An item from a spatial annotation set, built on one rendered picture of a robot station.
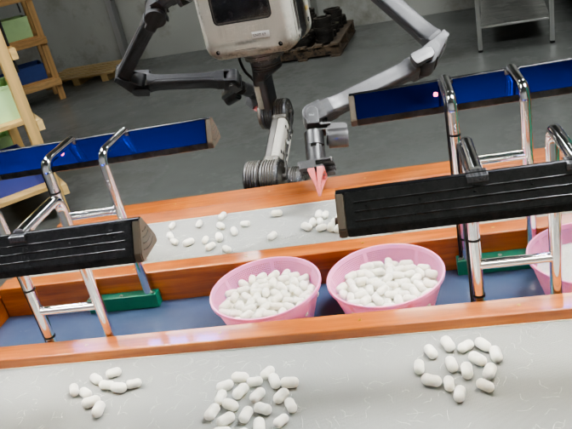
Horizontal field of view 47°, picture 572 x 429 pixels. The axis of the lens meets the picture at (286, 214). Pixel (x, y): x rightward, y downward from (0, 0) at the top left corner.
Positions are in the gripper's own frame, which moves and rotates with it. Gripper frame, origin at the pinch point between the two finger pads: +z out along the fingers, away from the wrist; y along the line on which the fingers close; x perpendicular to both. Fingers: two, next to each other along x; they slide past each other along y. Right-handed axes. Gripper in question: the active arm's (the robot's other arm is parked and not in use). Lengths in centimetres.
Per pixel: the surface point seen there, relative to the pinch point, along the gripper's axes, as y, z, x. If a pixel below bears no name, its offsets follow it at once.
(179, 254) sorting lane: -40.9, 13.0, -2.1
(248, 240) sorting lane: -21.2, 11.2, -0.1
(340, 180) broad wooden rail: 4.4, -10.5, 15.3
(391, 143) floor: 19, -138, 220
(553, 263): 49, 40, -34
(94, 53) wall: -381, -535, 515
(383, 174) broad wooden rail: 17.7, -10.7, 15.7
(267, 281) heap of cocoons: -12.7, 28.9, -14.3
